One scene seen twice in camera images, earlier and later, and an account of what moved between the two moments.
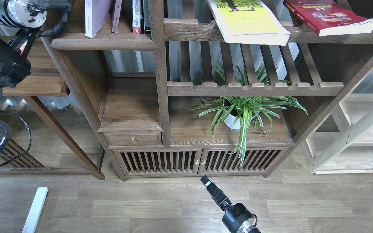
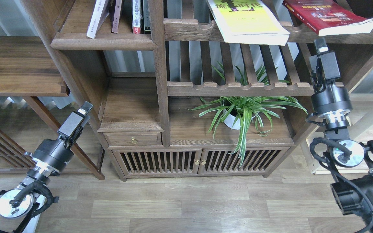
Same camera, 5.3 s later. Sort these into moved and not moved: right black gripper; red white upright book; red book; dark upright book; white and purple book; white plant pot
Moved: right black gripper; white and purple book
Not moved: white plant pot; red white upright book; dark upright book; red book
